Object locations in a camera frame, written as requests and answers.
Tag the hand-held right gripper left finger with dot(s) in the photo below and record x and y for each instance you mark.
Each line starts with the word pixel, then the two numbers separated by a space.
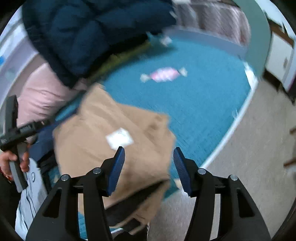
pixel 116 166

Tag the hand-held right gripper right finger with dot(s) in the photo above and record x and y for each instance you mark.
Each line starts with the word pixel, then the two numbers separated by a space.
pixel 182 169

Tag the tan jacket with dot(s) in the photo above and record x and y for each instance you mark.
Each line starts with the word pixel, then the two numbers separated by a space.
pixel 92 129

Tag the person's left hand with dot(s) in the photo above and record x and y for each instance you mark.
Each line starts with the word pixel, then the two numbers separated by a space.
pixel 24 162

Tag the pink quilt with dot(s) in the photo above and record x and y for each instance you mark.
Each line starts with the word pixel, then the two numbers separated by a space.
pixel 41 97

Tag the teal quilted bed mat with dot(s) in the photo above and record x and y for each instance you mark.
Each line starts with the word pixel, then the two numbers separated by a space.
pixel 196 104

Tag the person's light grey trousers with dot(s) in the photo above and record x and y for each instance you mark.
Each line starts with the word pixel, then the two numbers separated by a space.
pixel 30 204

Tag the purple shelf unit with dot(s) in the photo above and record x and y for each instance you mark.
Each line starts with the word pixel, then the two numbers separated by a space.
pixel 13 46

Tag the yellow-green cloth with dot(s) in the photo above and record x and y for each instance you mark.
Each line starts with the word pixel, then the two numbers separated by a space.
pixel 124 58

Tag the wooden chair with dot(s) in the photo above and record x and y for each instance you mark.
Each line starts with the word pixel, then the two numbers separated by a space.
pixel 291 162

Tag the navy and yellow puffer jacket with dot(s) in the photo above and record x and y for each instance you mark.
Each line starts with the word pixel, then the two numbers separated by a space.
pixel 92 34

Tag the white cabinet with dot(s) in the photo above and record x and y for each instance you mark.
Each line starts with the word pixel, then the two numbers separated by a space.
pixel 279 55

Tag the pink patterned cloth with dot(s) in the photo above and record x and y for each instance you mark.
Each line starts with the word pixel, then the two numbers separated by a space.
pixel 219 20

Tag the mint green bed frame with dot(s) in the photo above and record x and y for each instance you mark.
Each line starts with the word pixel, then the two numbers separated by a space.
pixel 259 34

